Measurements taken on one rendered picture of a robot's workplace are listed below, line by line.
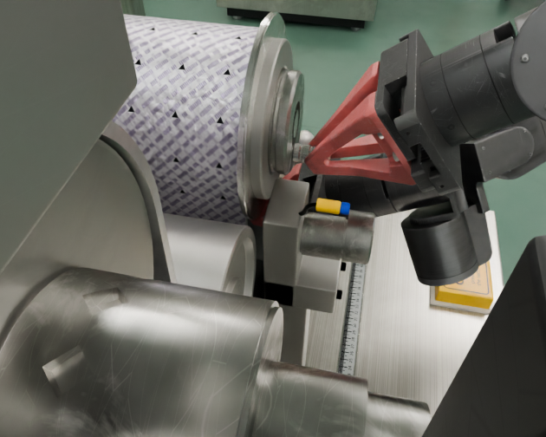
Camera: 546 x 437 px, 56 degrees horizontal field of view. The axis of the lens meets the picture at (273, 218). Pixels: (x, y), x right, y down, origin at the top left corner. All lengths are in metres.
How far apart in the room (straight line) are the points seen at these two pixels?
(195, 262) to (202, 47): 0.14
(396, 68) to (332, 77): 2.54
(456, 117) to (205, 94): 0.15
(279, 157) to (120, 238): 0.19
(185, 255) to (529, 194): 2.14
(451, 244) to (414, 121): 0.20
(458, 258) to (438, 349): 0.23
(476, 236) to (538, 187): 1.94
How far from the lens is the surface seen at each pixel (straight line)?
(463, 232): 0.48
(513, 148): 0.49
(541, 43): 0.25
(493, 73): 0.32
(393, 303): 0.71
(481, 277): 0.74
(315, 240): 0.39
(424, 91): 0.33
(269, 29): 0.35
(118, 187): 0.17
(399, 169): 0.35
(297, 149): 0.38
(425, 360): 0.68
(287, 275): 0.41
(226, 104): 0.32
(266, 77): 0.33
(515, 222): 2.23
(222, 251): 0.31
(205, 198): 0.36
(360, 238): 0.38
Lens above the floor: 1.47
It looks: 46 degrees down
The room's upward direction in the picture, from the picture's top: straight up
